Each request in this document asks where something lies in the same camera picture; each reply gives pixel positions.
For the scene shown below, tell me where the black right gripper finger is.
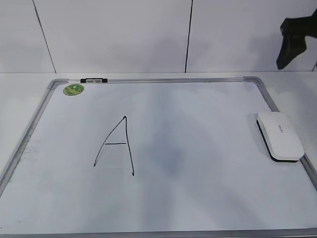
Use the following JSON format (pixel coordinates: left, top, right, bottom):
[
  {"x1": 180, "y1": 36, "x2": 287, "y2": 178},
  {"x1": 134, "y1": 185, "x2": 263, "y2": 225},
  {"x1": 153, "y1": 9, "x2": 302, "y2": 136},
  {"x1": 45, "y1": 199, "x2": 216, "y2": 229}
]
[{"x1": 276, "y1": 35, "x2": 307, "y2": 69}]

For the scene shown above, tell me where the white board eraser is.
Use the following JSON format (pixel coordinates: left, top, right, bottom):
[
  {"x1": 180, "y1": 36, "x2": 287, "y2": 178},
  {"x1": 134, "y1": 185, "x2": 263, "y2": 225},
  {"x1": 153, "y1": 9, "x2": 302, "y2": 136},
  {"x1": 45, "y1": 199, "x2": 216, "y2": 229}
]
[{"x1": 257, "y1": 112, "x2": 305, "y2": 163}]

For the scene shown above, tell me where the white board with grey frame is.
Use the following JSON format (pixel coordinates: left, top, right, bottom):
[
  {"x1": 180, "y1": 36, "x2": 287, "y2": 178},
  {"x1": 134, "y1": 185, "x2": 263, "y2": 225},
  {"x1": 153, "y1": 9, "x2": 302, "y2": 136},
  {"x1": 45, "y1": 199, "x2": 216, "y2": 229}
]
[{"x1": 0, "y1": 77, "x2": 317, "y2": 238}]

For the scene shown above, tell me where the black marker clip on frame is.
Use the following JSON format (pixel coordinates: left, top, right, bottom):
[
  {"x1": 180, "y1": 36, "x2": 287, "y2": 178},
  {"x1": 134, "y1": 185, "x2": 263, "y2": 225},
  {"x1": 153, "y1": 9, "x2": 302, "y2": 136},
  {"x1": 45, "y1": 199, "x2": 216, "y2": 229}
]
[{"x1": 80, "y1": 78, "x2": 108, "y2": 83}]

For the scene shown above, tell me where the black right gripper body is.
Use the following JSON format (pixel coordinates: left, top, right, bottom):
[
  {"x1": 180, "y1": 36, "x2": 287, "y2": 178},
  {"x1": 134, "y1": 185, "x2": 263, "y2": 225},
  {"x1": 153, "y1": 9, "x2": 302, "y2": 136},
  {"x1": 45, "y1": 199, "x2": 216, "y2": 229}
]
[{"x1": 280, "y1": 12, "x2": 317, "y2": 38}]

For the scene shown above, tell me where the round green magnet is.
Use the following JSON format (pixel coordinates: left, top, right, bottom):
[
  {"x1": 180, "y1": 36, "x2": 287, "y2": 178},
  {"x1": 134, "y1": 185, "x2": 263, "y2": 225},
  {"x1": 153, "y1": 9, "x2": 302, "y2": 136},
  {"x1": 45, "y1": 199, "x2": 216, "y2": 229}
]
[{"x1": 63, "y1": 84, "x2": 84, "y2": 96}]

